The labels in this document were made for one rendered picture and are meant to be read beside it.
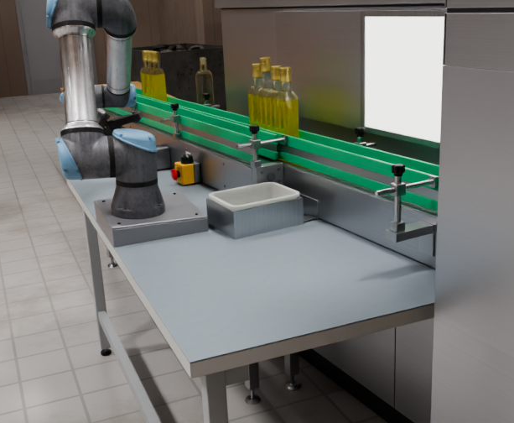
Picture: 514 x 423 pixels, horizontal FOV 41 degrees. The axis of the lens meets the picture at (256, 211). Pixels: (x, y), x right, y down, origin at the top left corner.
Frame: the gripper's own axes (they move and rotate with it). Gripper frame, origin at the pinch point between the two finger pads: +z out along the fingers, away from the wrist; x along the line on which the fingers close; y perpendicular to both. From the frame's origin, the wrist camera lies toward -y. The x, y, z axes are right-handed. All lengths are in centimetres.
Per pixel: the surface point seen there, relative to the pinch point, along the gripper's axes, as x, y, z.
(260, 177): 33, -26, 28
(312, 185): 42, -37, 39
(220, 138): 8.2, -22.7, 13.2
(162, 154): -23.8, 3.0, 3.8
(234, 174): 20.6, -19.4, 23.2
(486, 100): 118, -78, 32
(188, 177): 0.8, -3.3, 14.9
